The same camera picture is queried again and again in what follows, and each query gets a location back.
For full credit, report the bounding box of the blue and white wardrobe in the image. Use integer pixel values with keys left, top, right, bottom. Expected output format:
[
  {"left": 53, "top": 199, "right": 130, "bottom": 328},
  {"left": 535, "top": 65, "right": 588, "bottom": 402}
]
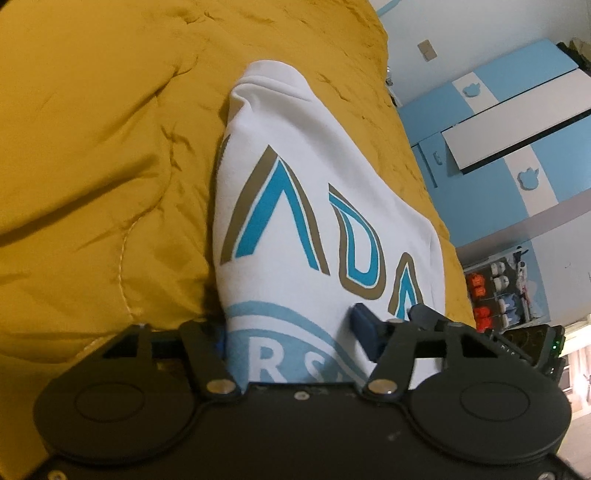
[{"left": 398, "top": 38, "right": 591, "bottom": 325}]

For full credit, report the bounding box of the white t-shirt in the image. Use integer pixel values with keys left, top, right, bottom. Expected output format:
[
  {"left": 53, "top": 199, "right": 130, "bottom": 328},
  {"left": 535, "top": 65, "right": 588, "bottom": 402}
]
[{"left": 211, "top": 60, "right": 447, "bottom": 387}]

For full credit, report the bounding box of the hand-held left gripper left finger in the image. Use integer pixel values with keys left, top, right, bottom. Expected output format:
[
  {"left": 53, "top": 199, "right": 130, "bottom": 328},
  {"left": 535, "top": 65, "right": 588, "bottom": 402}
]
[{"left": 100, "top": 318, "right": 244, "bottom": 398}]

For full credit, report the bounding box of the shelf with toy figures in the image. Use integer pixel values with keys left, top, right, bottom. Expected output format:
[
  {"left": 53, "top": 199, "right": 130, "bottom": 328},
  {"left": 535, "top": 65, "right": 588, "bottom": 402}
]
[{"left": 462, "top": 248, "right": 551, "bottom": 334}]

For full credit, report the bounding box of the yellow blanket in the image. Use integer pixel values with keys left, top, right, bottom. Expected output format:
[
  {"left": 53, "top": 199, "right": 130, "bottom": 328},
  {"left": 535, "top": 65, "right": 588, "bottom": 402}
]
[{"left": 0, "top": 0, "right": 477, "bottom": 366}]

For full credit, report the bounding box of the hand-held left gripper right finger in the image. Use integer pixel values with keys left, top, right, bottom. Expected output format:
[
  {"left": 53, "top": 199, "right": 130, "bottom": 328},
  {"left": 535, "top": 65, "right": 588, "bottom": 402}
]
[{"left": 352, "top": 302, "right": 500, "bottom": 400}]

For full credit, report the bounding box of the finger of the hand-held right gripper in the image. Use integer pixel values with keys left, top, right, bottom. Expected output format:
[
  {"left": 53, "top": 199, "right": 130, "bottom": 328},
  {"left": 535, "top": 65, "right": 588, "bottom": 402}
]
[{"left": 408, "top": 303, "right": 464, "bottom": 333}]

